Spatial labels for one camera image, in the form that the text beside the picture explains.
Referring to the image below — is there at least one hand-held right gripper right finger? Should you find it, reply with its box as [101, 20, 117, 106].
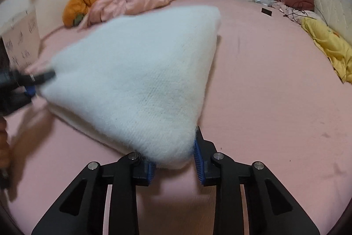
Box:
[192, 126, 321, 235]

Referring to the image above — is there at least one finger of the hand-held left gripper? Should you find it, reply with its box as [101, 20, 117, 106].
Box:
[23, 86, 37, 99]
[19, 70, 57, 85]

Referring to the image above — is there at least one white fluffy garment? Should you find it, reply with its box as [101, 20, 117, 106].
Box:
[37, 5, 222, 171]

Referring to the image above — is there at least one yellow printed pillow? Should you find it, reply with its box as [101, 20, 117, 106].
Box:
[301, 17, 352, 84]

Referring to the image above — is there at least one black cable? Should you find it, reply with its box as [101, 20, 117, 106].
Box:
[286, 1, 328, 25]

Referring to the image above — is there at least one orange pumpkin cushion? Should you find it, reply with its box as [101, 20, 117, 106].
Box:
[63, 0, 105, 28]

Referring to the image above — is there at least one pink floral pillow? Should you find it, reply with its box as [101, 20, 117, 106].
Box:
[275, 2, 325, 21]

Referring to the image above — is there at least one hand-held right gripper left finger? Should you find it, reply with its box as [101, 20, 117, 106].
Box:
[31, 152, 157, 235]

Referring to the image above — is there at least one person's left hand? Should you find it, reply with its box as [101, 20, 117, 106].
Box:
[0, 119, 11, 169]

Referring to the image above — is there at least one cream tufted headboard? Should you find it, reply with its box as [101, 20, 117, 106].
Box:
[295, 0, 352, 43]

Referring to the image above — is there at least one cardboard sign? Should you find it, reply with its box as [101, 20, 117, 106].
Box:
[0, 8, 42, 70]

